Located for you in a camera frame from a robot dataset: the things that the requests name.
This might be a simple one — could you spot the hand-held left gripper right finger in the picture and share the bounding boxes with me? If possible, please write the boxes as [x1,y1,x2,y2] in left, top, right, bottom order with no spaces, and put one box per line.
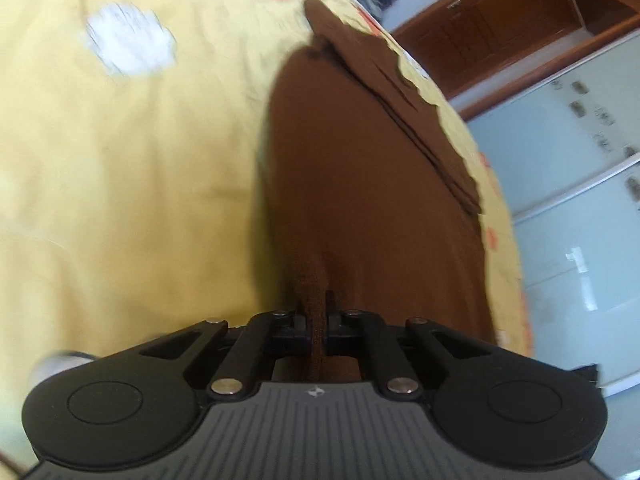
[325,290,497,400]

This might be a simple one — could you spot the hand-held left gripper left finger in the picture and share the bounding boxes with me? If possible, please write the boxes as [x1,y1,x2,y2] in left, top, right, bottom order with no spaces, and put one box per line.
[139,304,314,402]

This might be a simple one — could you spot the brown knit garment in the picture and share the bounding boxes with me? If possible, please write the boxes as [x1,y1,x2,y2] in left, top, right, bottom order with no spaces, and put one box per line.
[255,0,501,386]

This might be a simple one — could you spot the yellow flower print bedsheet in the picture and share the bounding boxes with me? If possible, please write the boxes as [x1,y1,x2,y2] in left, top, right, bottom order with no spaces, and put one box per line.
[0,0,537,463]

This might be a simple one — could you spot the glass wardrobe sliding doors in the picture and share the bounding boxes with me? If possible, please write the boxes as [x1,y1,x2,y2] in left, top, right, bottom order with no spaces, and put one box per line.
[459,30,640,397]

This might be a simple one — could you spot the brown wooden door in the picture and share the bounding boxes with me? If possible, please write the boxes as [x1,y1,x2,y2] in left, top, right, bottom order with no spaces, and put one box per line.
[391,0,640,102]

